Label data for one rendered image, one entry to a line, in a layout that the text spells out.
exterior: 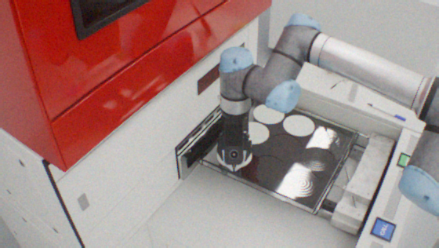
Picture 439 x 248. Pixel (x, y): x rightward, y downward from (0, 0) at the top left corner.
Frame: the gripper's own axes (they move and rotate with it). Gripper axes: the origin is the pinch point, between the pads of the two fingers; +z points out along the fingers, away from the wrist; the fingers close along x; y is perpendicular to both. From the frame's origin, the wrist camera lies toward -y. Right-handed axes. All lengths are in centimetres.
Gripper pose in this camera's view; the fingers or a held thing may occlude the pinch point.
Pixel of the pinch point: (234, 169)
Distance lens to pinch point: 111.7
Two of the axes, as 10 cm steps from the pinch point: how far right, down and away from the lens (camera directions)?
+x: -10.0, -0.3, 0.5
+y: 0.5, -6.5, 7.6
